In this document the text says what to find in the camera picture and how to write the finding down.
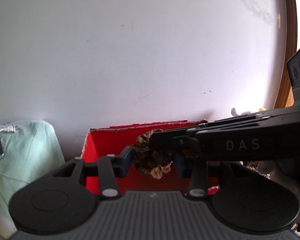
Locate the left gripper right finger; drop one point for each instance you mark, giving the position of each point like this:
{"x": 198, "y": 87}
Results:
{"x": 198, "y": 169}

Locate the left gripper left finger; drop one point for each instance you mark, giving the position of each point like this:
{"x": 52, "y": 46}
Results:
{"x": 107, "y": 169}

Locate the brown pine cone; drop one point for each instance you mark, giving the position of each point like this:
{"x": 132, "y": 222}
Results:
{"x": 147, "y": 159}

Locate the red cardboard box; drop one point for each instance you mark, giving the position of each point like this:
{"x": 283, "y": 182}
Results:
{"x": 115, "y": 143}

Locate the mint green pillow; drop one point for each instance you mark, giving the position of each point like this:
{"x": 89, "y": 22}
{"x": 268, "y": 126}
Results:
{"x": 31, "y": 150}

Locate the wooden frame edge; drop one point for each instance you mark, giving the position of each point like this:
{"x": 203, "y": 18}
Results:
{"x": 284, "y": 96}

